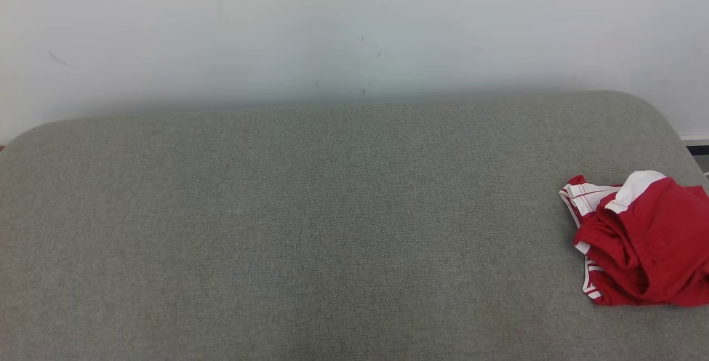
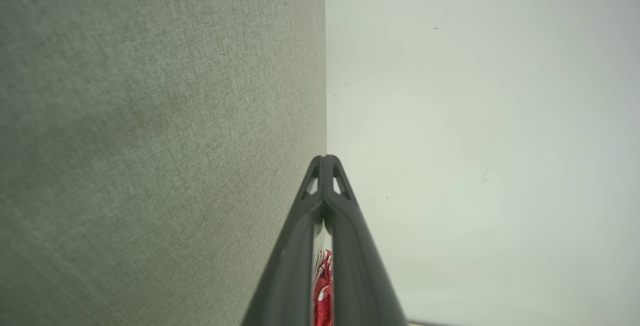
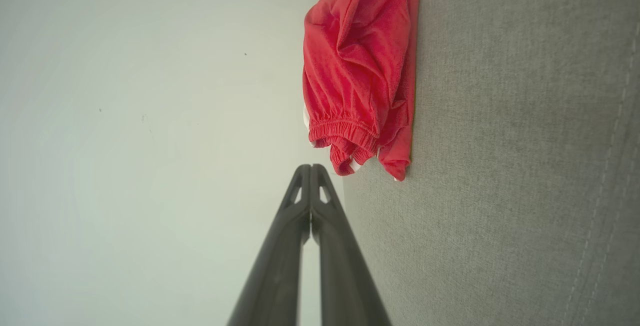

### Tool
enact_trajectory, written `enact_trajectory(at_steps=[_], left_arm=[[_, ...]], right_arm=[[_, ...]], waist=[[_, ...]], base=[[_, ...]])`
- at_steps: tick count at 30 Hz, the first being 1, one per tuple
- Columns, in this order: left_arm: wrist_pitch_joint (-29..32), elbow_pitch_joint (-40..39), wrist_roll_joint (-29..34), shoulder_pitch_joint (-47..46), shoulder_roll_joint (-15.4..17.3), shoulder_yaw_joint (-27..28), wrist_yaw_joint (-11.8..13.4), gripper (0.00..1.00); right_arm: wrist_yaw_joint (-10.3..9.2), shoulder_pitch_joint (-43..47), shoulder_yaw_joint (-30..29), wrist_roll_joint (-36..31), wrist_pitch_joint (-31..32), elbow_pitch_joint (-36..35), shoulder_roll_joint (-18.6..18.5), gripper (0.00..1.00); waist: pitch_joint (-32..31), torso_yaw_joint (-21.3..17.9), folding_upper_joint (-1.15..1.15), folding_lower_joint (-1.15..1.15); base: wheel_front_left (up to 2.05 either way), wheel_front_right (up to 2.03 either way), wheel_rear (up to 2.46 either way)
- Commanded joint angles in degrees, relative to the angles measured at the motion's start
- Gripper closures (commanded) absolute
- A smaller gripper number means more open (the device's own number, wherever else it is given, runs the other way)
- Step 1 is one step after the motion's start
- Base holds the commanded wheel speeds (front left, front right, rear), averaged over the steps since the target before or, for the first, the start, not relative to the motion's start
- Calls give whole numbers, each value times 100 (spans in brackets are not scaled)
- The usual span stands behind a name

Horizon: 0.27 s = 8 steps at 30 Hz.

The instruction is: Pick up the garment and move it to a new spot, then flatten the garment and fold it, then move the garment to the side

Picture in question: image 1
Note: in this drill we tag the red basketball jersey number 23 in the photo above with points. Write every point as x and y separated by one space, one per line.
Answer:
584 197

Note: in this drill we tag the red shorts with white stripe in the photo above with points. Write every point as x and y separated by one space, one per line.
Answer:
659 239

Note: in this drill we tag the grey fabric sofa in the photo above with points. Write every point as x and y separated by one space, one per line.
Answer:
277 239

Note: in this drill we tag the white baseboard strip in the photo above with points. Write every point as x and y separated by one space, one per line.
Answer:
697 139

